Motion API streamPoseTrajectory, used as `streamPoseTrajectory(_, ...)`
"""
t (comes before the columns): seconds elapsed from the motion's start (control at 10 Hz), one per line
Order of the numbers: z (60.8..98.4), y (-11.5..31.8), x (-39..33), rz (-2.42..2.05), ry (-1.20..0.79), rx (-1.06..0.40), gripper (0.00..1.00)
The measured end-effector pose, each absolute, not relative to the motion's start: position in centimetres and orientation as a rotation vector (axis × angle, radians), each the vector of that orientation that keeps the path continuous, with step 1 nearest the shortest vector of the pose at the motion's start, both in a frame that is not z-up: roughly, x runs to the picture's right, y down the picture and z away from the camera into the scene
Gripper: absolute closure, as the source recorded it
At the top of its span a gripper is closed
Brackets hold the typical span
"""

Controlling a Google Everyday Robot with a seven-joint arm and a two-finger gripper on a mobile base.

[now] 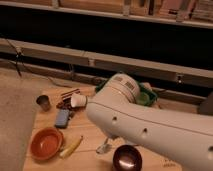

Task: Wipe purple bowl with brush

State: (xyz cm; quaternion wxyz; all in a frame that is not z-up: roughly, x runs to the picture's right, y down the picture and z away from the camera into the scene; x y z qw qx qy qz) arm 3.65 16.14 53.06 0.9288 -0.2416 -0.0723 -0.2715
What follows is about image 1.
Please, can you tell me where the blue sponge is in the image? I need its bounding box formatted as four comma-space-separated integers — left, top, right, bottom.
55, 110, 70, 128

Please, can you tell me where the yellow banana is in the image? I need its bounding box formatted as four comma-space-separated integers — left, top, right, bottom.
59, 136, 83, 159

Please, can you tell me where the wooden board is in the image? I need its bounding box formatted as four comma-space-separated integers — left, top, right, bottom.
22, 85, 183, 171

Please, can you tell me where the black cable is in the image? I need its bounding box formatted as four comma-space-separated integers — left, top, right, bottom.
0, 33, 73, 88

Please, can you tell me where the orange bowl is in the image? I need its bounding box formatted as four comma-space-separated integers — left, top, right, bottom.
30, 127, 64, 161

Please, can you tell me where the small metal cup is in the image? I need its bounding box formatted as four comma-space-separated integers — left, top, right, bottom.
36, 95, 51, 112

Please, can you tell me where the dark purple bowl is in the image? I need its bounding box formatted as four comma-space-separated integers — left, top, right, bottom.
113, 145, 142, 171

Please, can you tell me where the brown sticks bundle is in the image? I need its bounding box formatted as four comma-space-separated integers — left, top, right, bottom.
56, 89, 80, 110

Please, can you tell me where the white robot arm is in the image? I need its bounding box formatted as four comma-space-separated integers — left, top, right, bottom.
86, 73, 213, 171

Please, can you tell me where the white dish brush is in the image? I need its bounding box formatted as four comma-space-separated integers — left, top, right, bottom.
96, 138, 112, 154

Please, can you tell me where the white paper cup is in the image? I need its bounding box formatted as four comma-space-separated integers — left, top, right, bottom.
70, 93, 87, 108

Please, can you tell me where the green plastic tray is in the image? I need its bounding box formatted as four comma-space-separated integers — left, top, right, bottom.
93, 74, 157, 106

